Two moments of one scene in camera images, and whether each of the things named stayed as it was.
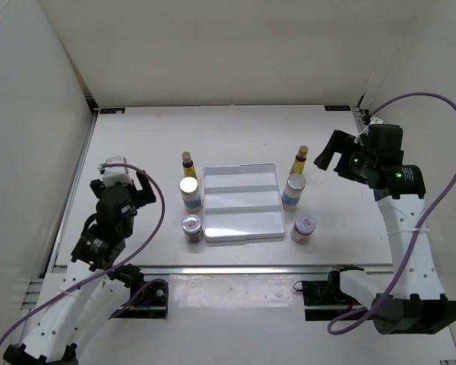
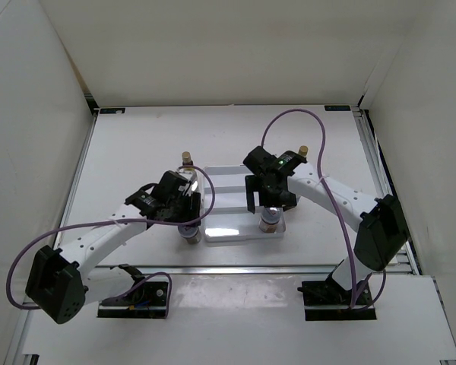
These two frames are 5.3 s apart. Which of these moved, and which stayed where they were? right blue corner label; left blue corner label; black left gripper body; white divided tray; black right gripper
Moved: black right gripper; black left gripper body
Stayed: white divided tray; left blue corner label; right blue corner label
